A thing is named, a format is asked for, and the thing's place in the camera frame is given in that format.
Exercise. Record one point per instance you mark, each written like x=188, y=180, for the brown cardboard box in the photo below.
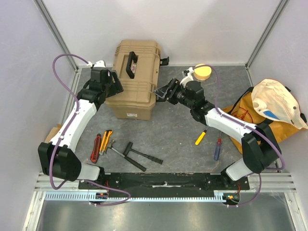
x=53, y=132

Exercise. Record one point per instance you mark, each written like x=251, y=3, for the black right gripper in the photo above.
x=172, y=91

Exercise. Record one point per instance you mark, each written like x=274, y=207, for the red black utility knife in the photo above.
x=96, y=149

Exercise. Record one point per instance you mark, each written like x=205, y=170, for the yellow handle screwdriver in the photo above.
x=200, y=138

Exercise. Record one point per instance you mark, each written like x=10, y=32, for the right aluminium corner profile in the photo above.
x=266, y=32

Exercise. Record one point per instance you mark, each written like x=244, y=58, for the black rubber mallet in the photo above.
x=129, y=148

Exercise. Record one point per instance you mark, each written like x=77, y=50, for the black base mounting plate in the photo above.
x=167, y=185

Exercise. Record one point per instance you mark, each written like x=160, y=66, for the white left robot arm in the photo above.
x=57, y=157

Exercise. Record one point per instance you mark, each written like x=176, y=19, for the blue red handle screwdriver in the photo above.
x=217, y=149

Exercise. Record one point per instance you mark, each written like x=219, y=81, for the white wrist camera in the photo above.
x=99, y=64
x=187, y=76

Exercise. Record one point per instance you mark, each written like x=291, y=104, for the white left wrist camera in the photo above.
x=99, y=64

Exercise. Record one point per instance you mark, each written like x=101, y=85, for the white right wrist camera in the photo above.
x=187, y=76

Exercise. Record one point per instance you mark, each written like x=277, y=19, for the yellow black utility knife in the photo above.
x=105, y=141

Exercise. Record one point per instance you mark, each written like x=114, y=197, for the orange cloth bag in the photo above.
x=243, y=110

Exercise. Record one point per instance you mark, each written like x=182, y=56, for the tan plastic tool box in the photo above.
x=137, y=64

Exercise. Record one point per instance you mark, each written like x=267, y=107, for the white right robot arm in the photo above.
x=259, y=146

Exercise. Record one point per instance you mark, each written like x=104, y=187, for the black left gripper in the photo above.
x=117, y=87

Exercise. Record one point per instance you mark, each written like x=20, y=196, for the aluminium corner frame profile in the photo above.
x=52, y=25

